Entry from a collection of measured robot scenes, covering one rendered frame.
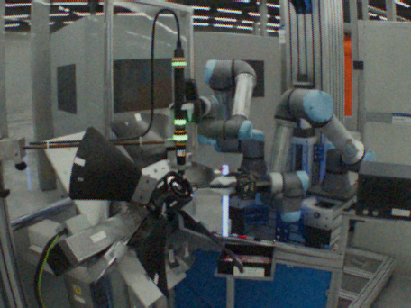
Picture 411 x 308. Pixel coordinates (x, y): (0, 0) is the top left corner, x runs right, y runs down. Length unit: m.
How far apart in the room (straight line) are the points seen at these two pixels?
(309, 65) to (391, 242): 1.69
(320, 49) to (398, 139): 1.18
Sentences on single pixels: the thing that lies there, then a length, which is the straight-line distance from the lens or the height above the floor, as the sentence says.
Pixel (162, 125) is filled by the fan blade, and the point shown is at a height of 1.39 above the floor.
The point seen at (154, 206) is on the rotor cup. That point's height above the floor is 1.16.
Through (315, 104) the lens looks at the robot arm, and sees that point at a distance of 1.44.
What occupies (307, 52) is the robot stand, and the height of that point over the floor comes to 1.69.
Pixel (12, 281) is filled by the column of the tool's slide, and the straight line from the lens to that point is 1.64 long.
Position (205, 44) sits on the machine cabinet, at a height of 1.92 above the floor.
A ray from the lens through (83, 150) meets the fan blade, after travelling 1.16.
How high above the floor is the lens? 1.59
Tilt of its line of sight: 12 degrees down
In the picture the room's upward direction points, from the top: 1 degrees counter-clockwise
